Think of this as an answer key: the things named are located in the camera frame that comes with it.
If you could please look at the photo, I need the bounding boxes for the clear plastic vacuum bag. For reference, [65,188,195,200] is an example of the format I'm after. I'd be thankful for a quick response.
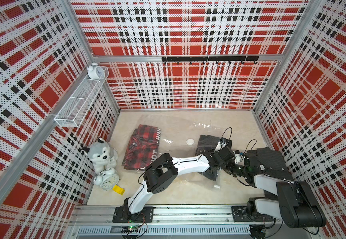
[121,115,245,190]

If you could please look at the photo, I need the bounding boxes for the red black plaid shirt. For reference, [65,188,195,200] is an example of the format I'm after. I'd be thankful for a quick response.
[122,124,162,170]

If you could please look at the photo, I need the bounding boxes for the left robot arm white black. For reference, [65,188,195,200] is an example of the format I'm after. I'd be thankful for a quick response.
[124,146,235,218]

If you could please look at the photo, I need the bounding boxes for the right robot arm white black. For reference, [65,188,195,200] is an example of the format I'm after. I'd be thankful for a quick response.
[226,156,327,229]

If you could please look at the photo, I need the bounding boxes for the yellow small block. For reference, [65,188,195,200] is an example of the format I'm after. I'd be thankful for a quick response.
[112,185,125,195]

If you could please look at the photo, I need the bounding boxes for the green circuit board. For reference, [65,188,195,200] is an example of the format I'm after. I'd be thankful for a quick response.
[110,225,139,234]

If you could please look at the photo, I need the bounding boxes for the white alarm clock on table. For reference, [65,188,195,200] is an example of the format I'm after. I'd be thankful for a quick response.
[94,167,120,191]

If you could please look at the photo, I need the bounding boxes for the grey white husky plush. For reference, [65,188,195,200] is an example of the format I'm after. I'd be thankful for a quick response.
[82,137,118,174]

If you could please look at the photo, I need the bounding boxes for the white alarm clock on shelf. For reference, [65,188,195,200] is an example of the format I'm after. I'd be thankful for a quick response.
[87,62,105,80]

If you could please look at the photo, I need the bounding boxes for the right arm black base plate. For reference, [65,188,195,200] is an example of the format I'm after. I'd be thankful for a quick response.
[231,205,274,223]

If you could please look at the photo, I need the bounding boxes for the black wall hook rail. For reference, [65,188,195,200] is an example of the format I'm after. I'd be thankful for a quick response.
[162,56,259,63]

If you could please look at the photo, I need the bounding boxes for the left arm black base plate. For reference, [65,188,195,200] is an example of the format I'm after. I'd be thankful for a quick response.
[112,206,154,223]

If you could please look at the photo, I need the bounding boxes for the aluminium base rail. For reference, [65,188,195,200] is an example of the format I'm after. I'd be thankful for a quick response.
[65,205,321,239]

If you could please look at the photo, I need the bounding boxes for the white wire mesh shelf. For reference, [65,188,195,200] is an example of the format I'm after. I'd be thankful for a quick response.
[55,66,109,128]

